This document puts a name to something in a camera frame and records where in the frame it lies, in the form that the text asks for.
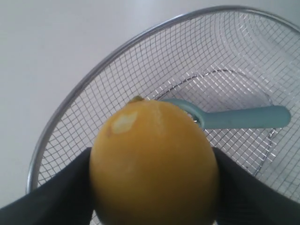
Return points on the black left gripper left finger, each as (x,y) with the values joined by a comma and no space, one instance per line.
(65,199)

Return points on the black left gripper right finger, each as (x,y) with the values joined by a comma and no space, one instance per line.
(244,200)

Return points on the green handled peeler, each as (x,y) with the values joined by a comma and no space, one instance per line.
(274,116)

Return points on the yellow lemon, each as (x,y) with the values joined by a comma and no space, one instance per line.
(150,164)

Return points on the metal wire mesh basket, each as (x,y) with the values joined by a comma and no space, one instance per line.
(219,59)

